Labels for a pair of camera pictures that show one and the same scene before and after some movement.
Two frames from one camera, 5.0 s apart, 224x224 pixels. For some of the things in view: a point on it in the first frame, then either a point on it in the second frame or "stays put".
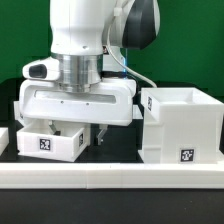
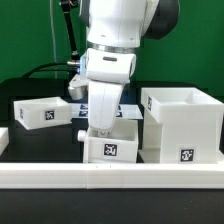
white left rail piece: x=4 y=139 stays put
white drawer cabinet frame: x=181 y=126 stays put
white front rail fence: x=95 y=175 stays put
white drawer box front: x=38 y=140 to x=120 y=146
